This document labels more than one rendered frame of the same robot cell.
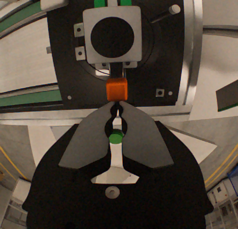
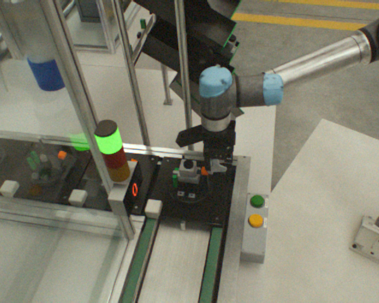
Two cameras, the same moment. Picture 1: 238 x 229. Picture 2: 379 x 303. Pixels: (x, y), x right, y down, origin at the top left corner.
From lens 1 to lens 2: 104 cm
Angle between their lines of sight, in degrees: 59
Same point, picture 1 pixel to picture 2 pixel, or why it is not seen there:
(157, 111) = (239, 175)
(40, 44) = (174, 243)
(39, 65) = (189, 251)
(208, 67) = not seen: hidden behind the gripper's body
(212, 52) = not seen: hidden behind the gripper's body
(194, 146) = (314, 148)
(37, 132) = not seen: outside the picture
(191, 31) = (192, 156)
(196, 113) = (264, 155)
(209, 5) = (171, 145)
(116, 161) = (336, 234)
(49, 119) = (234, 247)
